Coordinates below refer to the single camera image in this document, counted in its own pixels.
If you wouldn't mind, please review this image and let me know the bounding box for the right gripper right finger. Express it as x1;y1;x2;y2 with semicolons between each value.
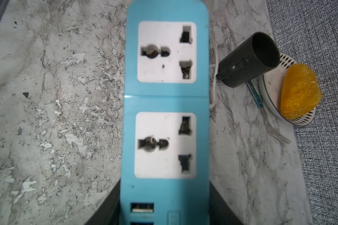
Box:
209;182;244;225

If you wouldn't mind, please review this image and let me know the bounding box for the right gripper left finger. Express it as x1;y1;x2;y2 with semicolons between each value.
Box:
85;180;121;225

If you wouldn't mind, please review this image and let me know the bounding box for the teal power strip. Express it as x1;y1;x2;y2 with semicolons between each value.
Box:
119;1;210;225

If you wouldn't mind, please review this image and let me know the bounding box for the white power cord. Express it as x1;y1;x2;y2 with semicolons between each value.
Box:
206;0;220;110

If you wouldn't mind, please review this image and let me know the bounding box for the patterned white bowl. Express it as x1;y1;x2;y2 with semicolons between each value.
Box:
258;53;316;127

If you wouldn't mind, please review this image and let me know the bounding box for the orange food piece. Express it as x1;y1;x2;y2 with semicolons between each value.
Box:
282;63;322;118

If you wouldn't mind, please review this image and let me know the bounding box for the black cup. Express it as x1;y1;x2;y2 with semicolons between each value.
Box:
216;32;280;88

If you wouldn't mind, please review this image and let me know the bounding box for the green handled fork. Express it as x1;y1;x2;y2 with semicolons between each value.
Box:
246;81;291;145

